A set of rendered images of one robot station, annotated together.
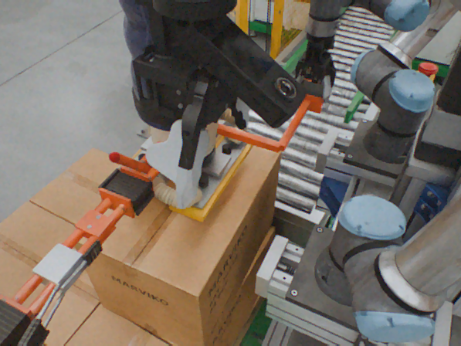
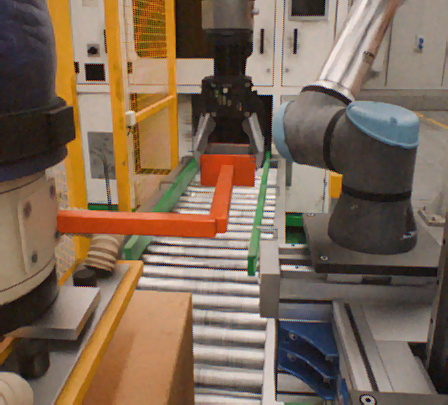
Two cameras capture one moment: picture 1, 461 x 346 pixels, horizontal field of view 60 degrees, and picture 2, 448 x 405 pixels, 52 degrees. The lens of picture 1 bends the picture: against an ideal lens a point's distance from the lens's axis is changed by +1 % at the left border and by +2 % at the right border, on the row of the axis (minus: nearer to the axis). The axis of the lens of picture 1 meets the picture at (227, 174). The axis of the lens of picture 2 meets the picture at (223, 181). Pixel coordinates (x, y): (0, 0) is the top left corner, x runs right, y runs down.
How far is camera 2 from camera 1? 57 cm
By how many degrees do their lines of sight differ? 34
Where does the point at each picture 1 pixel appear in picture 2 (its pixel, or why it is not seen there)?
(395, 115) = (378, 161)
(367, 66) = (298, 115)
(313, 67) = (229, 91)
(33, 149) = not seen: outside the picture
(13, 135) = not seen: outside the picture
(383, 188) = (392, 307)
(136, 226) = not seen: outside the picture
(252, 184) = (154, 365)
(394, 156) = (396, 238)
